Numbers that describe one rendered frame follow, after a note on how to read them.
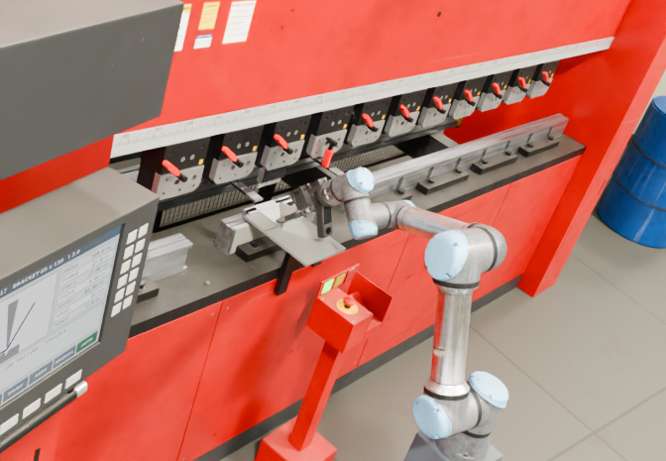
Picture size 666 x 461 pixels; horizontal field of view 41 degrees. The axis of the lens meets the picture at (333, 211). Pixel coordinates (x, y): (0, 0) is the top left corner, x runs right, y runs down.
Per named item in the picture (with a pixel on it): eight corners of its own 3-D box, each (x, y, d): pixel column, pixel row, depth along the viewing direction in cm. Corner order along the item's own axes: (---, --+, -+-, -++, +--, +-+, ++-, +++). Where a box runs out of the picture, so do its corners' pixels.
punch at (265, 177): (259, 189, 270) (267, 163, 265) (255, 186, 271) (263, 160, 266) (281, 182, 277) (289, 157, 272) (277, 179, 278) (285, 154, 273)
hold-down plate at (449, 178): (425, 195, 343) (428, 188, 342) (414, 188, 346) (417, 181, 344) (467, 179, 365) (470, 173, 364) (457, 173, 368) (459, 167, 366)
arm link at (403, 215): (529, 228, 227) (401, 190, 265) (499, 232, 221) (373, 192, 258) (524, 272, 230) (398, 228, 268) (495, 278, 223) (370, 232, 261)
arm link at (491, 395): (502, 429, 242) (522, 393, 235) (467, 441, 234) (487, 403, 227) (475, 398, 250) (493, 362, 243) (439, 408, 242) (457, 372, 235)
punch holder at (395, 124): (387, 138, 304) (402, 94, 296) (369, 126, 308) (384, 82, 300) (412, 131, 315) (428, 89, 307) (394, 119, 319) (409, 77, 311)
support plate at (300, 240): (305, 267, 259) (306, 264, 258) (244, 218, 271) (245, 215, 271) (345, 251, 272) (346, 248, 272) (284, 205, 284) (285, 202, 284)
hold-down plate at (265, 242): (246, 263, 272) (248, 255, 271) (234, 253, 275) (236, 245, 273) (310, 238, 294) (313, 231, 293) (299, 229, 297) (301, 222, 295)
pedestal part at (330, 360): (299, 452, 318) (344, 337, 291) (287, 441, 320) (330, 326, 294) (310, 444, 322) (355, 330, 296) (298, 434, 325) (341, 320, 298)
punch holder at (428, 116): (420, 129, 319) (436, 87, 310) (402, 117, 323) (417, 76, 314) (443, 122, 330) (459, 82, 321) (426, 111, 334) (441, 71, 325)
